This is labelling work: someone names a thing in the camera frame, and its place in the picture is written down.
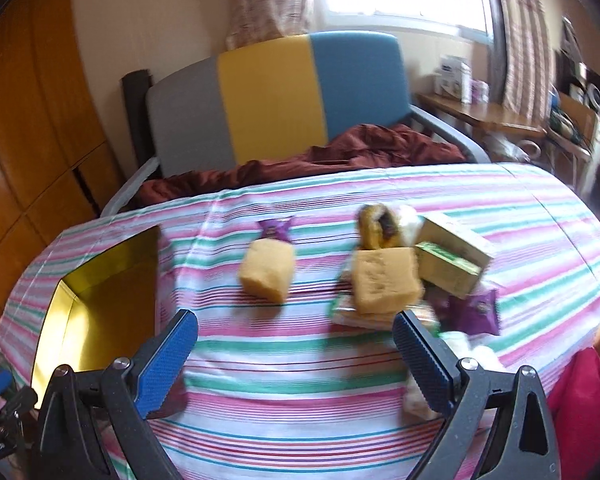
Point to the cluttered shelf rack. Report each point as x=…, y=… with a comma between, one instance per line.
x=580, y=110

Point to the purple and white jar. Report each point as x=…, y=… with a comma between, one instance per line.
x=481, y=92

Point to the black rolled mat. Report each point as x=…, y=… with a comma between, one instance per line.
x=136, y=110

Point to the white box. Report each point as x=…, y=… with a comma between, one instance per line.
x=452, y=80

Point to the pink patterned curtain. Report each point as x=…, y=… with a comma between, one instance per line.
x=525, y=35
x=265, y=0

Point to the maroon box with gold lining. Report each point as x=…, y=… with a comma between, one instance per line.
x=105, y=300

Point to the purple snack packet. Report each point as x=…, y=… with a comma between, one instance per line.
x=472, y=312

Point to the chocolate swirl bread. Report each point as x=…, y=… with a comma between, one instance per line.
x=375, y=230

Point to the yellow cake with holes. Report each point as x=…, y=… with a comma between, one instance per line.
x=385, y=280

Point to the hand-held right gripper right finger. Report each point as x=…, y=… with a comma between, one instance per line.
x=422, y=360

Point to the maroon blanket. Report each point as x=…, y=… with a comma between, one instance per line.
x=380, y=147

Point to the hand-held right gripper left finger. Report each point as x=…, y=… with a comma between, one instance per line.
x=165, y=360

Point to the wooden desk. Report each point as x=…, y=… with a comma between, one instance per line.
x=480, y=115

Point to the wooden wardrobe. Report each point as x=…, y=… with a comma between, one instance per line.
x=30, y=110

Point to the striped bed sheet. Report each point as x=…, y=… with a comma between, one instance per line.
x=290, y=350

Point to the grey yellow blue sofa chair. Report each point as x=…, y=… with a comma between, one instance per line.
x=265, y=100

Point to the red cloth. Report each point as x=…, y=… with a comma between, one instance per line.
x=585, y=410

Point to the pale sponge cake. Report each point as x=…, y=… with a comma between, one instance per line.
x=267, y=272

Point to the green and cream carton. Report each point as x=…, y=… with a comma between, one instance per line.
x=455, y=237
x=445, y=270

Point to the green-edged cracker packet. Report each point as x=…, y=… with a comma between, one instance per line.
x=347, y=312

